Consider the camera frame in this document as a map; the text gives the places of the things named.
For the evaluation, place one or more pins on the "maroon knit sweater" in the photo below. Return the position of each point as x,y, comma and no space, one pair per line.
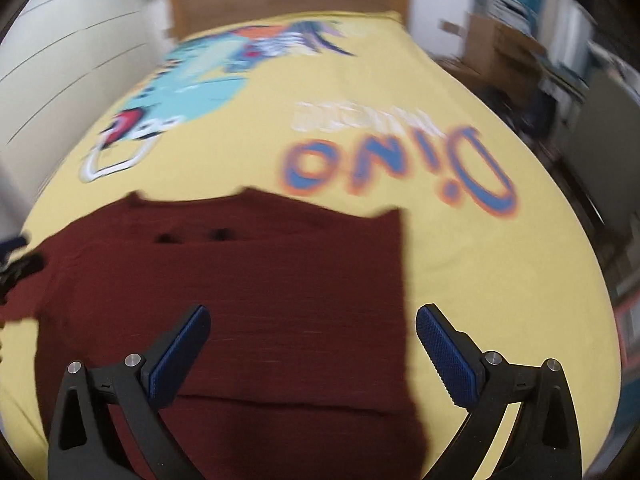
275,285

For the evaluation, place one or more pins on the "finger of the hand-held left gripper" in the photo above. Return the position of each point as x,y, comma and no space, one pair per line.
11,244
22,269

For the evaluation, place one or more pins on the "cardboard box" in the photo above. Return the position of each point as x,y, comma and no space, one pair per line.
500,55

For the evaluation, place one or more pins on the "white wardrobe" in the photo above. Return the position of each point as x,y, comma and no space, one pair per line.
60,75

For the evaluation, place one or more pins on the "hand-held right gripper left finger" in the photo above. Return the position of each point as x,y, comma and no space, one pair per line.
179,352

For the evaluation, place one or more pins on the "yellow printed blanket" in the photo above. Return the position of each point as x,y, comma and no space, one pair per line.
475,285

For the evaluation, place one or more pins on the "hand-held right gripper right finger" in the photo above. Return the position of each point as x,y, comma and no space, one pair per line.
447,355

